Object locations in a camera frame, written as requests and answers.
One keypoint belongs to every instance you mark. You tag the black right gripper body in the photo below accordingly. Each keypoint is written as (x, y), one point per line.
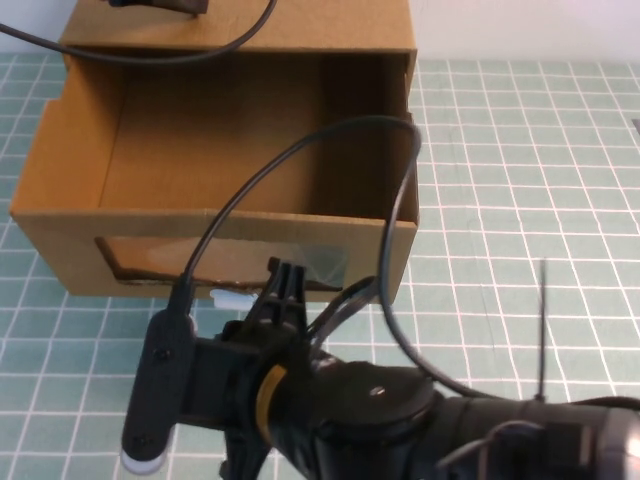
(220, 385)

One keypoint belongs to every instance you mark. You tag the black device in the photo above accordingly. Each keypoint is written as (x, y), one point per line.
(175, 4)

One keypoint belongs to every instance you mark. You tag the black zip tie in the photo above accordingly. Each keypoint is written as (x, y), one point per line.
(542, 325)

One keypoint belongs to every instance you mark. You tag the black pronged camera mount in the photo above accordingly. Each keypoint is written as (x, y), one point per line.
(287, 300)

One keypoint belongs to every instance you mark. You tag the black oblong wrist camera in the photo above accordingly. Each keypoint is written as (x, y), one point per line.
(157, 390)

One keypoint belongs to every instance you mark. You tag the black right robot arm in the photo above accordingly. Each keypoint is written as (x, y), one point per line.
(400, 425)

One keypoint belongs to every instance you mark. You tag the brown cardboard box shell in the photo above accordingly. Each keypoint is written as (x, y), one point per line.
(325, 25)

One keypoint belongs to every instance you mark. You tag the cardboard drawer with window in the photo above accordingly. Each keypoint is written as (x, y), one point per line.
(50, 240)

